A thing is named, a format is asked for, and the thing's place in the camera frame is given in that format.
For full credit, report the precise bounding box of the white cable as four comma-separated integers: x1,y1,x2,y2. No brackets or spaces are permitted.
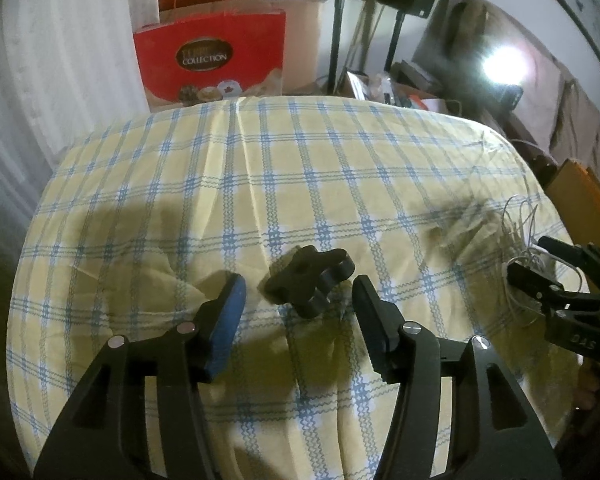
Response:
499,194,586,328

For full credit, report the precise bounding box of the black star knob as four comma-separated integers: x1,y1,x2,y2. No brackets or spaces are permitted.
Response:
264,245,355,318

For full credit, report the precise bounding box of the orange lined cardboard box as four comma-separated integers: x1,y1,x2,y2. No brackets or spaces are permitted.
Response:
545,159,600,247

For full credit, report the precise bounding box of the middle brown sofa cushion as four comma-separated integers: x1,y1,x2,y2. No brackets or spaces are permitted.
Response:
550,79,600,179

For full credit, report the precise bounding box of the brown sofa cushion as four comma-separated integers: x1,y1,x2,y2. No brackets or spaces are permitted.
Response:
454,0,565,151
550,79,600,179

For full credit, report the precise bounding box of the yellow blue plaid bedsheet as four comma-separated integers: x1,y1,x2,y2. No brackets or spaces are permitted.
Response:
6,96,579,479

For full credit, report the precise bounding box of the left brown sofa cushion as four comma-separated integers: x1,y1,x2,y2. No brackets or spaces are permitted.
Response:
454,0,565,151

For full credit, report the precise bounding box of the brown sofa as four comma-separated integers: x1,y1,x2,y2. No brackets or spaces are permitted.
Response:
413,0,600,179

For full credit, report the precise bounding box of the open box of clutter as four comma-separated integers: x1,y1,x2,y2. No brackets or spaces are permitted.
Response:
336,68,463,117

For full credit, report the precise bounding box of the red chocolate collection box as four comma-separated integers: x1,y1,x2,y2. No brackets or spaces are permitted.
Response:
134,10,286,110

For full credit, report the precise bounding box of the brown cardboard box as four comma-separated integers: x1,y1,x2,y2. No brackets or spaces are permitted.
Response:
159,0,325,94

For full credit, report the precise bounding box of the white curtain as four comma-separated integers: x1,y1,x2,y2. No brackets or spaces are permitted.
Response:
0,0,158,229

